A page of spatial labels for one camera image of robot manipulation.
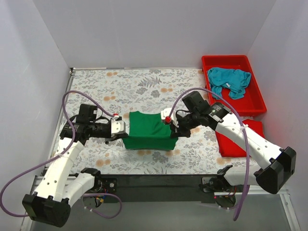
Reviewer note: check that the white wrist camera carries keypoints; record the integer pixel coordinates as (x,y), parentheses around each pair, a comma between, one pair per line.
(118,126)
(169,117)

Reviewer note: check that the green t shirt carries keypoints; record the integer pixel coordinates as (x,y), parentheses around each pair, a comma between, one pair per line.
(148,132)

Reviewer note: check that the red plastic bin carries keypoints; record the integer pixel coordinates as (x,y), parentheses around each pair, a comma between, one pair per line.
(252,104)

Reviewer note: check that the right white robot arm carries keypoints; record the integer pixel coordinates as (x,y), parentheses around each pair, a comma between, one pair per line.
(275,164)

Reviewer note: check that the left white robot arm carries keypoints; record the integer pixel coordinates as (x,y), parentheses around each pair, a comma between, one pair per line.
(51,201)

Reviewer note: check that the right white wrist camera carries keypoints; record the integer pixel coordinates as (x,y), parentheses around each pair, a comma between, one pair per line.
(169,117)

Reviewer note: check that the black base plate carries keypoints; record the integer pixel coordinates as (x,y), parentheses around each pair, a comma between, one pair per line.
(163,188)

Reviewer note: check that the folded red t shirt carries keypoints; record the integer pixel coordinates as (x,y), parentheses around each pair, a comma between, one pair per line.
(228,148)

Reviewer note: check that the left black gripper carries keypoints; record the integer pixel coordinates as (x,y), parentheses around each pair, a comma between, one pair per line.
(118,136)

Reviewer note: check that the blue t shirt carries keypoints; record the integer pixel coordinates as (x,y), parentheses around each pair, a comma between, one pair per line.
(235,80)

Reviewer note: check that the aluminium rail frame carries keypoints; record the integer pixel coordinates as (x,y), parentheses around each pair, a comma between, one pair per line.
(220,200)

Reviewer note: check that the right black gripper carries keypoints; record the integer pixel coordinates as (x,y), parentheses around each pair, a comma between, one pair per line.
(175,130)

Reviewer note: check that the floral table cloth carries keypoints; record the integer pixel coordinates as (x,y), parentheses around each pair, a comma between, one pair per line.
(148,91)

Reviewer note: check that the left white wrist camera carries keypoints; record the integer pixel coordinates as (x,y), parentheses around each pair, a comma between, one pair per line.
(118,126)

